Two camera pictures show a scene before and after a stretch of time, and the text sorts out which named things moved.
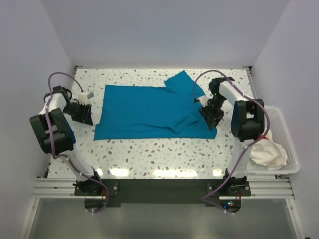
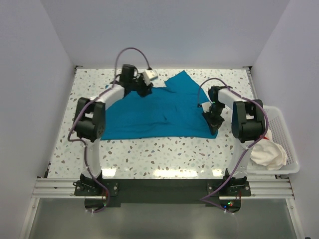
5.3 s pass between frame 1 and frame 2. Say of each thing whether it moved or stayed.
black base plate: stayed
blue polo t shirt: stayed
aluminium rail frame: stayed
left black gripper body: moved
